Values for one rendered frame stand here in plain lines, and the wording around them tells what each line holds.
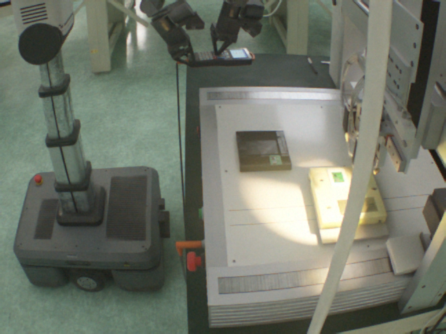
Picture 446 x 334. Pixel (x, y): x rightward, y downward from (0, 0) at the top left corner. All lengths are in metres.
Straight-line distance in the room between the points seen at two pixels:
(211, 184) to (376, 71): 0.66
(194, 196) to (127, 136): 1.52
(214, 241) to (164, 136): 1.72
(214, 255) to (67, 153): 0.87
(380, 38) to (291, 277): 0.56
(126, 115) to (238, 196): 1.88
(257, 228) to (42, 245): 1.06
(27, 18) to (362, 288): 1.15
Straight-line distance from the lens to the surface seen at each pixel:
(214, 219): 0.97
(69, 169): 1.69
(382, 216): 0.97
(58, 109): 1.55
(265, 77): 1.63
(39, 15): 1.34
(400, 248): 0.94
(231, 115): 1.24
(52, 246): 1.79
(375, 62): 0.45
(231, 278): 0.87
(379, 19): 0.43
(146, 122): 2.74
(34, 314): 1.95
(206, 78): 1.61
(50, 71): 1.49
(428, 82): 0.73
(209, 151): 1.12
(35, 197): 2.02
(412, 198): 1.10
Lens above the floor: 1.56
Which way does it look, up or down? 41 degrees down
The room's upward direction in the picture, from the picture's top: 1 degrees counter-clockwise
